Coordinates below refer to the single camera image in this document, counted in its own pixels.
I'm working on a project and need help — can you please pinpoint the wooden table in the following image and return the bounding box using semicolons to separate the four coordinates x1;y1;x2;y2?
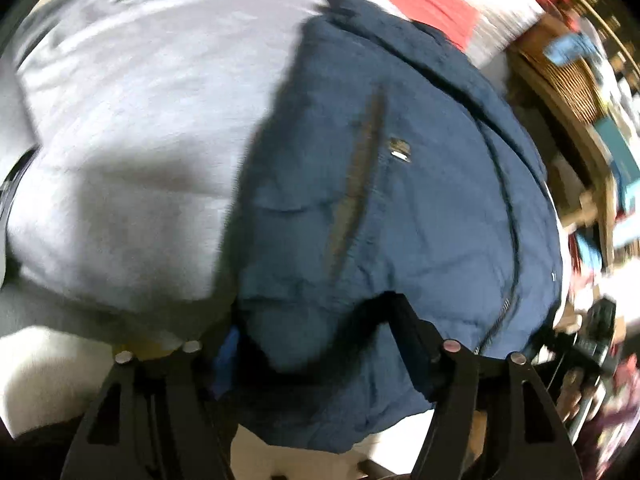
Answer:
510;50;621;271

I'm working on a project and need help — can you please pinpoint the navy quilted jacket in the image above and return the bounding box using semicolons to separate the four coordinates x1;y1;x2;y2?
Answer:
232;0;563;453

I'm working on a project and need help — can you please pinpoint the silver foil insulation mat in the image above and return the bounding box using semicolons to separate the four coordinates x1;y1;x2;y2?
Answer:
467;0;546;68

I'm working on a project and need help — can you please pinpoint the blue cloth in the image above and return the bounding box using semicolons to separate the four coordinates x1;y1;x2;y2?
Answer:
542;32;598;66

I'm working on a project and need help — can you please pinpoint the teal cardboard box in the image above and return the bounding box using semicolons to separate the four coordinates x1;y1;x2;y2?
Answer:
595;117;640;186

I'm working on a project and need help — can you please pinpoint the grey blanket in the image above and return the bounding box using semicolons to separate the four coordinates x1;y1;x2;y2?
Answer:
0;0;401;346

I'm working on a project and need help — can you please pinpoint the red pillow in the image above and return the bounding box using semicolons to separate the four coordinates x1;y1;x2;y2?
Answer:
382;0;481;53

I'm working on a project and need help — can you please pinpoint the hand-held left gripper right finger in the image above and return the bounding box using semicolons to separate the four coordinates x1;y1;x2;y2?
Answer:
385;292;586;480

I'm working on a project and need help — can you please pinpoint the wicker basket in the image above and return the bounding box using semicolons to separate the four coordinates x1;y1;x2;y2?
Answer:
510;35;608;126

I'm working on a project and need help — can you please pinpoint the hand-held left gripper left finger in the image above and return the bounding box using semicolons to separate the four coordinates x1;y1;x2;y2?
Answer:
60;327;241;480

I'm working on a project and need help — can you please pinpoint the person's right hand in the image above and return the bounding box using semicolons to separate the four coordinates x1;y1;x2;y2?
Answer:
557;367;601;423

